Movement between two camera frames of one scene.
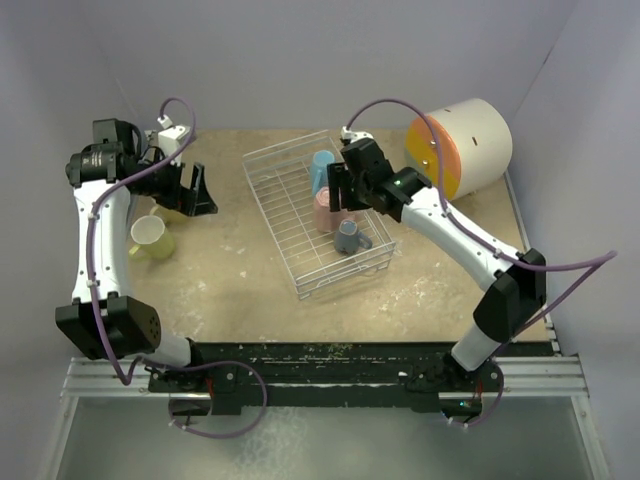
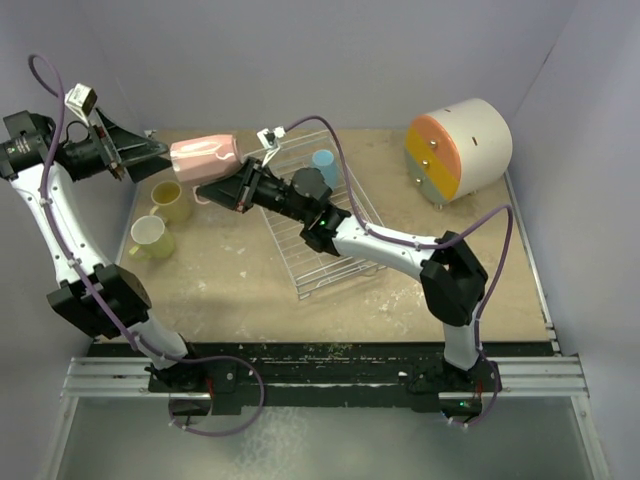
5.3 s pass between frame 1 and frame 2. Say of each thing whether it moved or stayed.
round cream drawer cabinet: stayed
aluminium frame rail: stayed
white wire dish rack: stayed
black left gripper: moved
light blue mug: stayed
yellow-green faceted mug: stayed
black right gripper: moved
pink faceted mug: moved
